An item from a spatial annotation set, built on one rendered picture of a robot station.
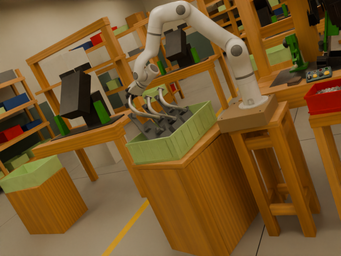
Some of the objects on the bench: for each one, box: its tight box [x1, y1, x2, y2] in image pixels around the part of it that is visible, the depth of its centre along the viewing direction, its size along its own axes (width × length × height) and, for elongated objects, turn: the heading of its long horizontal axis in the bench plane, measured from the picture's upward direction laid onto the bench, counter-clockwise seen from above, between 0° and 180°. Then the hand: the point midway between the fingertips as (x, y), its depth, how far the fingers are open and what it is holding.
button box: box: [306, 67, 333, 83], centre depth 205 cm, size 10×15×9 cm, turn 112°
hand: (130, 96), depth 221 cm, fingers closed on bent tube, 3 cm apart
